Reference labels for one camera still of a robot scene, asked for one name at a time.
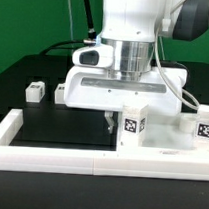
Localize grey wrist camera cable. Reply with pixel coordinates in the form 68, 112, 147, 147
148, 0, 207, 112

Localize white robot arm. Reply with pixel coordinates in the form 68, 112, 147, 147
64, 0, 209, 117

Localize thin white cable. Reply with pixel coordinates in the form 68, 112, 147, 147
63, 0, 77, 48

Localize white U-shaped obstacle fence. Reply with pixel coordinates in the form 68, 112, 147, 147
0, 109, 209, 181

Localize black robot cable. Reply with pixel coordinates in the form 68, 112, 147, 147
38, 0, 100, 60

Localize white square tabletop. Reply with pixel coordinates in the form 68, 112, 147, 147
115, 107, 209, 158

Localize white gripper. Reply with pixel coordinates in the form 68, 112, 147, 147
64, 45, 182, 133

